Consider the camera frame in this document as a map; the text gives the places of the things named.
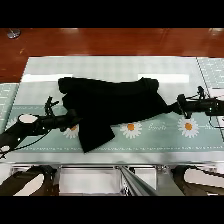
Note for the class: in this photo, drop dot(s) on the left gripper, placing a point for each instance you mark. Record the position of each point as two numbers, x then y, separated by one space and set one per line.
68 120

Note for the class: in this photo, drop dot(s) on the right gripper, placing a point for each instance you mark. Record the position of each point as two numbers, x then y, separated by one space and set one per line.
193 106

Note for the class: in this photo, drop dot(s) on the black garment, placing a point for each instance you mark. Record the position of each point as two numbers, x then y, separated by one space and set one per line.
110 103

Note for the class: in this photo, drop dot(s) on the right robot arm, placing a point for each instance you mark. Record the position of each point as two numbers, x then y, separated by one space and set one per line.
215 106

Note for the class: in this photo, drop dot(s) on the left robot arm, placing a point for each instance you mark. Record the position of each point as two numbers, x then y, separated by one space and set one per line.
31 125

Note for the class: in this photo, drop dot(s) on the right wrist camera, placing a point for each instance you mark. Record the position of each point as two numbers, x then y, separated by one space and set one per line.
201 90

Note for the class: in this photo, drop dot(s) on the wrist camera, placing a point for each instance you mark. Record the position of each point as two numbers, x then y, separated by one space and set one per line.
201 90
50 103

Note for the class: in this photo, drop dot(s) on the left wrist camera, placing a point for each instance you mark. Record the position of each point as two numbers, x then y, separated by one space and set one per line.
50 103

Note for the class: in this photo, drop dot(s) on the silver frame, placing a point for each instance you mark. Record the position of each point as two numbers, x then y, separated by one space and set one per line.
136 185

